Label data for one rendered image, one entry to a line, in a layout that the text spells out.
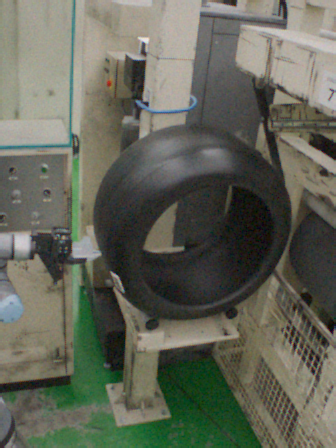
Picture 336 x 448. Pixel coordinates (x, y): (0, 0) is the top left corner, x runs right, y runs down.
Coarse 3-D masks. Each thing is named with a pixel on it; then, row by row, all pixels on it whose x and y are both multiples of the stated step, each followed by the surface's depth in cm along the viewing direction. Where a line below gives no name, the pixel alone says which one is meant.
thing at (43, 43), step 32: (0, 0) 145; (32, 0) 148; (64, 0) 151; (0, 32) 150; (32, 32) 153; (64, 32) 156; (0, 64) 155; (32, 64) 158; (64, 64) 162; (0, 96) 160; (32, 96) 164; (64, 96) 167; (0, 128) 165; (32, 128) 169; (64, 128) 173
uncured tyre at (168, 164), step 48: (144, 144) 136; (192, 144) 127; (240, 144) 134; (144, 192) 124; (192, 192) 125; (240, 192) 165; (96, 240) 145; (144, 240) 127; (240, 240) 171; (144, 288) 136; (192, 288) 166; (240, 288) 149
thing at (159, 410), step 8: (112, 384) 235; (120, 384) 238; (112, 392) 233; (120, 392) 234; (160, 392) 237; (112, 400) 229; (160, 400) 232; (112, 408) 224; (120, 408) 225; (152, 408) 226; (160, 408) 227; (168, 408) 228; (120, 416) 220; (128, 416) 221; (136, 416) 221; (152, 416) 223; (160, 416) 223; (168, 416) 224; (120, 424) 216; (128, 424) 217
